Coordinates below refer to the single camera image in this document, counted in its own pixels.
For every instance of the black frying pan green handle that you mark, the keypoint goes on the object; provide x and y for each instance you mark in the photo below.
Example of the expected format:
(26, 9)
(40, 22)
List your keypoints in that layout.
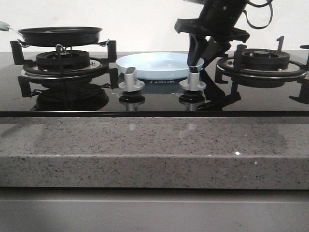
(65, 36)

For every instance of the right black pan support grate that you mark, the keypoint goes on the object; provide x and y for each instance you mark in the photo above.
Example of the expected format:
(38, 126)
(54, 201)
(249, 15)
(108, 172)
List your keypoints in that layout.
(234, 68)

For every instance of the left black gas burner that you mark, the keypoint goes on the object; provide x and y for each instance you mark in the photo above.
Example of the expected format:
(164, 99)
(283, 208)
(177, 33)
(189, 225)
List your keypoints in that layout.
(70, 60)

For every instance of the light blue plate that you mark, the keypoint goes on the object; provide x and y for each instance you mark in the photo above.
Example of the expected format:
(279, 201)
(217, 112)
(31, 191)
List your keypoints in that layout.
(156, 65)

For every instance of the silver stove knob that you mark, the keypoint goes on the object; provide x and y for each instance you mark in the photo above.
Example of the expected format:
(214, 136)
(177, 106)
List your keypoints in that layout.
(131, 83)
(192, 82)

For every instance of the black gas burner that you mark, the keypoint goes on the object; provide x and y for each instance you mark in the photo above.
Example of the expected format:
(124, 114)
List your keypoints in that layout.
(70, 60)
(265, 59)

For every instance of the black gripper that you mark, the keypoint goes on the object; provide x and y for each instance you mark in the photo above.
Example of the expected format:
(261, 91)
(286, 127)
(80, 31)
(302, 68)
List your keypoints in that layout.
(217, 19)

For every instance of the left black pan support grate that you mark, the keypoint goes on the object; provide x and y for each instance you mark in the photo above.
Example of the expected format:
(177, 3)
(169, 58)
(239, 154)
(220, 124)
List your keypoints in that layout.
(30, 71)

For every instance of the right black gas burner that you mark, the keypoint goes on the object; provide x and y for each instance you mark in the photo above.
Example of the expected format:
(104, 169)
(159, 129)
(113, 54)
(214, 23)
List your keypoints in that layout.
(265, 59)

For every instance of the black glass gas hob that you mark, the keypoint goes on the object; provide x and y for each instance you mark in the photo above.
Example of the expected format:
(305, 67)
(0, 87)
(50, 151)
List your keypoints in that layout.
(100, 97)

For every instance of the grey cabinet front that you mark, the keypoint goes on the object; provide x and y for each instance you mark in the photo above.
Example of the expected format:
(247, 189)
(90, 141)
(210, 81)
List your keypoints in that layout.
(152, 210)

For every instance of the left silver stove knob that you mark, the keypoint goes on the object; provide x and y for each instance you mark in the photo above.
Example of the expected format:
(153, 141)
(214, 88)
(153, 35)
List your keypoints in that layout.
(131, 83)

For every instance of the black pan support grate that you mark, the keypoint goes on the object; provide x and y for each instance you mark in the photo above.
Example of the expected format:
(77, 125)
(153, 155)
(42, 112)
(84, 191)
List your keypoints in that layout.
(234, 68)
(30, 71)

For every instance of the right silver stove knob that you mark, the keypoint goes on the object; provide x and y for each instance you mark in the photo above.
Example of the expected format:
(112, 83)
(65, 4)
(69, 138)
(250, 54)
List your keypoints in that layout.
(192, 82)

